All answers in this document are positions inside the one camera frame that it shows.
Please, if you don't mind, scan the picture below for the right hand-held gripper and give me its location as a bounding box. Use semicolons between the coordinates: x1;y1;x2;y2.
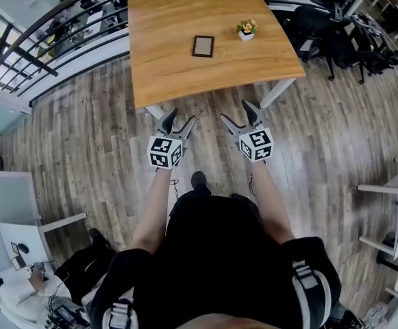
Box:
220;99;275;163

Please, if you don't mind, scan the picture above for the potted flower in white pot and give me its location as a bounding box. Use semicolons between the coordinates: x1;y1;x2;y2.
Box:
236;19;258;42

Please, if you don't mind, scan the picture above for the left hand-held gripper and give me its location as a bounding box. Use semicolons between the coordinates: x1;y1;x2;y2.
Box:
147;108;197;169

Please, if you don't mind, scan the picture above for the white table leg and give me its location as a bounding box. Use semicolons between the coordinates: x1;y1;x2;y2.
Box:
145;103;167;121

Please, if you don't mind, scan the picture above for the person's left forearm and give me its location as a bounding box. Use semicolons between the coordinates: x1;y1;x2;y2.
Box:
132;168;172;255

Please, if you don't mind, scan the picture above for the person's black clothing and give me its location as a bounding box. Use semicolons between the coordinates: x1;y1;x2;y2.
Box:
88;186;343;329

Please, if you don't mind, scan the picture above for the black device with cables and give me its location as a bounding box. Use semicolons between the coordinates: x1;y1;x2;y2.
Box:
46;303;90;329

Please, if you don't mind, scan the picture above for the person's right forearm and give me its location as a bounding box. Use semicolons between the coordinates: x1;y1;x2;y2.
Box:
251;161;295;246

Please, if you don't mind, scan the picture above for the small brown box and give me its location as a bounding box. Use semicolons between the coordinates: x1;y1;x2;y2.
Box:
11;254;27;271

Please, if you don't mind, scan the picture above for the white partition panel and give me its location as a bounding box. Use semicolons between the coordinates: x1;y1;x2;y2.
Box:
0;169;42;280

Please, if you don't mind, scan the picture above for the person's right shoulder strap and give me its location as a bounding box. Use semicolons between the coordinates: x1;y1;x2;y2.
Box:
291;259;333;329

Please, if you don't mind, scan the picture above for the small white desk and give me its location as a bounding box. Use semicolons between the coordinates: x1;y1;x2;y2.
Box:
0;212;88;273

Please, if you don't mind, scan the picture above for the black office chair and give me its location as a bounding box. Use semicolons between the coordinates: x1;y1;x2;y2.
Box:
284;5;356;82
335;14;398;85

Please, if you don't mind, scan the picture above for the black picture frame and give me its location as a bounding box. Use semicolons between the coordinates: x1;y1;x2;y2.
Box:
191;35;215;58

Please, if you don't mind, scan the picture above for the person's shoulder strap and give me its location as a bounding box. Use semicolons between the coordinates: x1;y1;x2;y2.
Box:
291;259;333;329
102;298;140;329

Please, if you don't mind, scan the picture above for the person's left shoulder strap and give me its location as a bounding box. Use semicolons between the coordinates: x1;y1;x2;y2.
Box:
102;298;140;329

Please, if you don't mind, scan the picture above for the person's left black shoe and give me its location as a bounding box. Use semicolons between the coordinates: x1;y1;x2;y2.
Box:
190;171;208;190

